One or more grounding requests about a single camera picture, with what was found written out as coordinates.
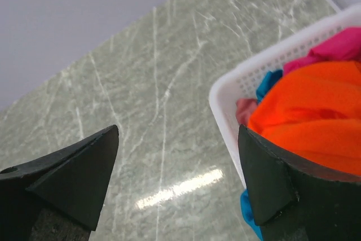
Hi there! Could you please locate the magenta t shirt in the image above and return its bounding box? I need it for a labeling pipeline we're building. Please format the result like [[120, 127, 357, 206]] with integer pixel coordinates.
[[283, 27, 360, 76]]

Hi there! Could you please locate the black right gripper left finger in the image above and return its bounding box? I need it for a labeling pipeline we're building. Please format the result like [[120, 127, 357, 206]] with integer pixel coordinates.
[[1, 125, 119, 240]]

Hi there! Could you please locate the blue t shirt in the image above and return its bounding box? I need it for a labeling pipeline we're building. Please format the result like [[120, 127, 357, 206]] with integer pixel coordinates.
[[240, 69, 283, 240]]

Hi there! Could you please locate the orange t shirt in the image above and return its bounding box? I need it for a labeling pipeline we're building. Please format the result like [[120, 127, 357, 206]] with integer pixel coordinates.
[[248, 61, 360, 176]]

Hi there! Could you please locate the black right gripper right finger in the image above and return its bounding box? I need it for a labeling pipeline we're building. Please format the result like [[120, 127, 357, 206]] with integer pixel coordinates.
[[238, 125, 360, 240]]

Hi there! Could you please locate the white plastic laundry basket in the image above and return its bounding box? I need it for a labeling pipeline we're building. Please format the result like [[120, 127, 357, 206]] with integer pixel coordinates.
[[209, 3, 360, 185]]

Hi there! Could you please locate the salmon pink t shirt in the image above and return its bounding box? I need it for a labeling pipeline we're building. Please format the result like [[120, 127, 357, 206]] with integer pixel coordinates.
[[236, 98, 258, 125]]

